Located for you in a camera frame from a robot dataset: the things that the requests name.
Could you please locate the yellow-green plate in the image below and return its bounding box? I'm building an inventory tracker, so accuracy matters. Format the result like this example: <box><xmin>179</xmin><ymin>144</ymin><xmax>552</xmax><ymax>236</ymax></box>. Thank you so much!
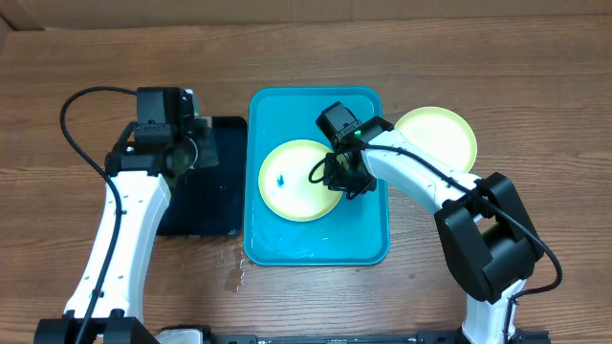
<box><xmin>258</xmin><ymin>140</ymin><xmax>342</xmax><ymax>222</ymax></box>
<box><xmin>395</xmin><ymin>106</ymin><xmax>477</xmax><ymax>172</ymax></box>

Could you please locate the dark sponge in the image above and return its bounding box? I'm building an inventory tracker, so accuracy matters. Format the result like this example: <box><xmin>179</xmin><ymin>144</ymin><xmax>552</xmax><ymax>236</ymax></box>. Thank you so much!
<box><xmin>191</xmin><ymin>117</ymin><xmax>219</xmax><ymax>168</ymax></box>

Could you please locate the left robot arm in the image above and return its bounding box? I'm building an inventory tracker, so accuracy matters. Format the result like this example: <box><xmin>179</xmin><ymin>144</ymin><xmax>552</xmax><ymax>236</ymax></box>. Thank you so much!
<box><xmin>33</xmin><ymin>87</ymin><xmax>209</xmax><ymax>343</ymax></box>

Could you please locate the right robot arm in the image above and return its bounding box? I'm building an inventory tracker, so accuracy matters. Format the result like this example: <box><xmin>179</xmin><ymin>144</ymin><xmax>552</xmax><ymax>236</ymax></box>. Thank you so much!
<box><xmin>309</xmin><ymin>102</ymin><xmax>544</xmax><ymax>343</ymax></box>

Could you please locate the black plastic tray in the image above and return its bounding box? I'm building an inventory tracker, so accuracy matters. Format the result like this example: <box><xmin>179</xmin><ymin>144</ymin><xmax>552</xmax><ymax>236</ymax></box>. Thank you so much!
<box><xmin>157</xmin><ymin>117</ymin><xmax>248</xmax><ymax>236</ymax></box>

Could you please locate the teal plastic tray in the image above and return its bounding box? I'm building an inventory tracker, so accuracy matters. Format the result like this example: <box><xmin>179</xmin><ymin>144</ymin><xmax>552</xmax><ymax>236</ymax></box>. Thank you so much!
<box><xmin>243</xmin><ymin>86</ymin><xmax>391</xmax><ymax>266</ymax></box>

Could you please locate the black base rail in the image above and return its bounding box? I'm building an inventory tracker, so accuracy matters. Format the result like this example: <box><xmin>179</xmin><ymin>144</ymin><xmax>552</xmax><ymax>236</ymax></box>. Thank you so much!
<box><xmin>157</xmin><ymin>325</ymin><xmax>551</xmax><ymax>344</ymax></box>

